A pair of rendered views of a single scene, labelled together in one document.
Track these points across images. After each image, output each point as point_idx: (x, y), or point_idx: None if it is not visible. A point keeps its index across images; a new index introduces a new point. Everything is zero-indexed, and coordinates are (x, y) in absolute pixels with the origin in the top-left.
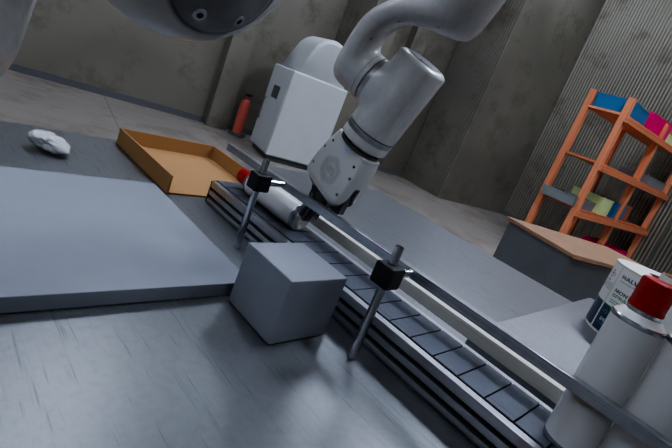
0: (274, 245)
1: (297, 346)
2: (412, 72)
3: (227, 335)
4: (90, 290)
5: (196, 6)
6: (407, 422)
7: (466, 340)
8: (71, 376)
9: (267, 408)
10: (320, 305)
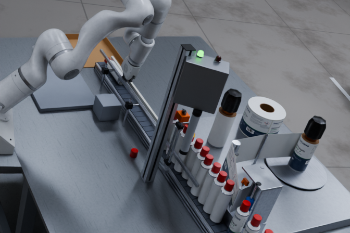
0: (103, 95)
1: (108, 122)
2: (140, 45)
3: (89, 118)
4: (58, 107)
5: (67, 79)
6: (129, 140)
7: None
8: (55, 124)
9: (94, 133)
10: (114, 112)
